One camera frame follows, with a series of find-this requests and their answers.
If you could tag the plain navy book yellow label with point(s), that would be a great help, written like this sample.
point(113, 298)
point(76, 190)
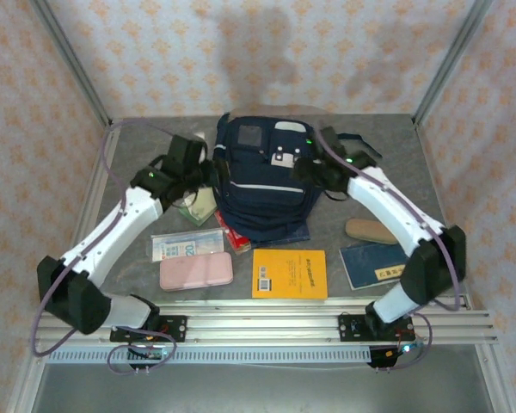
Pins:
point(370, 266)

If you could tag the orange book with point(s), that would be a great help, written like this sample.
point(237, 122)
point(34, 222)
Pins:
point(290, 273)

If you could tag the aluminium corner post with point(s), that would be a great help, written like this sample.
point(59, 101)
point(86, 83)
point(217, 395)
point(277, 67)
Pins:
point(451, 60)
point(71, 60)

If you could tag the navy book with flower print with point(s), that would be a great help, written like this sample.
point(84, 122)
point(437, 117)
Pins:
point(299, 230)

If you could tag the tan oval case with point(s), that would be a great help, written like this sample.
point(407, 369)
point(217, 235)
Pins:
point(370, 231)

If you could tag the aluminium frame leg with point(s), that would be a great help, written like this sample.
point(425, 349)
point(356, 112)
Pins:
point(496, 378)
point(28, 378)

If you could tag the pink pencil case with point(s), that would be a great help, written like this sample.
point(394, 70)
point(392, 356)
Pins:
point(195, 271)

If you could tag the navy blue backpack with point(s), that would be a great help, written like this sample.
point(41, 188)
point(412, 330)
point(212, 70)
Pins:
point(262, 185)

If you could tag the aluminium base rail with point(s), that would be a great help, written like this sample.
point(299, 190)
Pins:
point(262, 327)

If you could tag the green card holder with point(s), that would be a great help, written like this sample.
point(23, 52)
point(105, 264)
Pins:
point(198, 206)

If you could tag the red packet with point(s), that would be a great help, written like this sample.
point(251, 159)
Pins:
point(238, 243)

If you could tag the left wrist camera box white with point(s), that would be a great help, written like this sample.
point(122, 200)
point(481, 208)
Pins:
point(202, 146)

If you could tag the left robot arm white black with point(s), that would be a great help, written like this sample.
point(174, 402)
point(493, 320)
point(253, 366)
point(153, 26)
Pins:
point(112, 232)

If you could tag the aluminium side rail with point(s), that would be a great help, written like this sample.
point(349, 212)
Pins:
point(112, 134)

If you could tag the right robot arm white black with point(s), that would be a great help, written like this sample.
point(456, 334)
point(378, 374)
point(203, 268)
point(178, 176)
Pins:
point(391, 206)

